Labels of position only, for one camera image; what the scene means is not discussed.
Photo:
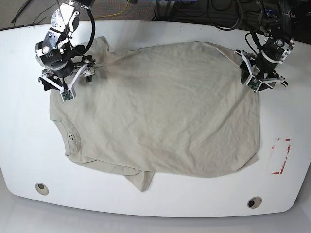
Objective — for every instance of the red tape rectangle marking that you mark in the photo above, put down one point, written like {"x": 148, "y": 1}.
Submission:
{"x": 279, "y": 153}

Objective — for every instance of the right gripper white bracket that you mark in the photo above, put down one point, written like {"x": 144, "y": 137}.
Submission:
{"x": 64, "y": 77}

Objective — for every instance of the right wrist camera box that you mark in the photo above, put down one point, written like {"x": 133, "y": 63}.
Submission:
{"x": 68, "y": 95}

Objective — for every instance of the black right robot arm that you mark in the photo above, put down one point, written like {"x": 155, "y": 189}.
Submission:
{"x": 62, "y": 61}

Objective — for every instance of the left table cable grommet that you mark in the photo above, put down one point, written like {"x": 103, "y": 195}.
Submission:
{"x": 42, "y": 189}

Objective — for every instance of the right table cable grommet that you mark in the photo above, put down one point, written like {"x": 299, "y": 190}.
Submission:
{"x": 254, "y": 202}

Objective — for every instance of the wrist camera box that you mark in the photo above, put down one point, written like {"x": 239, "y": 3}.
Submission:
{"x": 253, "y": 83}
{"x": 68, "y": 95}

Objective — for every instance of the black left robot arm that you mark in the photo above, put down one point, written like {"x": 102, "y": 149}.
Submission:
{"x": 270, "y": 46}

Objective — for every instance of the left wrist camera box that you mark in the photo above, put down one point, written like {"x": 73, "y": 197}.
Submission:
{"x": 253, "y": 83}

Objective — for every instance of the beige t-shirt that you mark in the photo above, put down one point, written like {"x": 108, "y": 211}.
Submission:
{"x": 176, "y": 108}

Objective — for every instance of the table cable grommet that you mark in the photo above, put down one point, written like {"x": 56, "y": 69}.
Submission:
{"x": 42, "y": 189}
{"x": 254, "y": 202}

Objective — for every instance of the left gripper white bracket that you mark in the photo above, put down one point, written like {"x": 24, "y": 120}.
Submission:
{"x": 262, "y": 67}

